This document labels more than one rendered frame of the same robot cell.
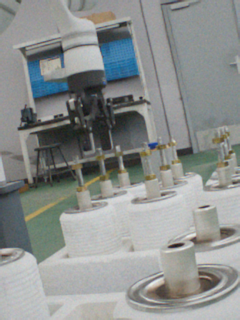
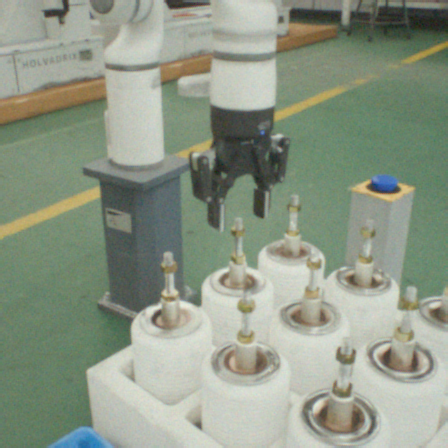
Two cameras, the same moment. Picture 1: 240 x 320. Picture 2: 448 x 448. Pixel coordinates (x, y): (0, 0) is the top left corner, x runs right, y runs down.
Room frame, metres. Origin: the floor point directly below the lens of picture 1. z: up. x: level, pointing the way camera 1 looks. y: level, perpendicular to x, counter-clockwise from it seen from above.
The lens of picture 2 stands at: (0.25, -0.24, 0.65)
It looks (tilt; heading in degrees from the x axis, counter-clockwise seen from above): 26 degrees down; 26
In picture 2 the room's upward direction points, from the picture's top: straight up
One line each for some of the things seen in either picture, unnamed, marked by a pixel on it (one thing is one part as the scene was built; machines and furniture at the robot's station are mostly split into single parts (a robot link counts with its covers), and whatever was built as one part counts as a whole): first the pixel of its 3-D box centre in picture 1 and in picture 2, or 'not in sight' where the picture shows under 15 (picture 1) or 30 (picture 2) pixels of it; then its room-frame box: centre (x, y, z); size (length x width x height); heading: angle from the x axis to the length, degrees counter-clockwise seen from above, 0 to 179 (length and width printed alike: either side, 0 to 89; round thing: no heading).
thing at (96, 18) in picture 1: (96, 21); not in sight; (5.77, -0.06, 1.96); 0.46 x 0.28 x 0.16; 77
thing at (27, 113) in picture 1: (28, 115); not in sight; (5.43, 0.99, 0.87); 0.41 x 0.17 x 0.25; 171
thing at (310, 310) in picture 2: (166, 179); (311, 307); (0.83, -0.08, 0.26); 0.02 x 0.02 x 0.03
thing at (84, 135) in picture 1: (83, 137); (208, 208); (0.83, 0.06, 0.37); 0.03 x 0.01 x 0.05; 152
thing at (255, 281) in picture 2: (108, 196); (237, 281); (0.87, 0.04, 0.25); 0.08 x 0.08 x 0.01
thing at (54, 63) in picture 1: (50, 65); not in sight; (6.01, 0.68, 1.54); 0.32 x 0.02 x 0.25; 81
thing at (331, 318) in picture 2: (168, 186); (310, 317); (0.83, -0.08, 0.25); 0.08 x 0.08 x 0.01
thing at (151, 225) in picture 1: (163, 251); (244, 427); (0.72, -0.04, 0.16); 0.10 x 0.10 x 0.18
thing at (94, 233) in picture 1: (97, 258); (174, 380); (0.75, 0.07, 0.16); 0.10 x 0.10 x 0.18
